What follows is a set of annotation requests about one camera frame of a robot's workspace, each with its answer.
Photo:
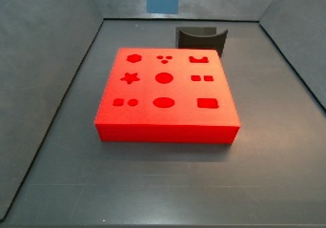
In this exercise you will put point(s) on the black arch block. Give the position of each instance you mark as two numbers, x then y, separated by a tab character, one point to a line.
201	38

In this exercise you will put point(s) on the red shape sorter box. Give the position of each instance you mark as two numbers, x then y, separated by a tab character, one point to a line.
167	95

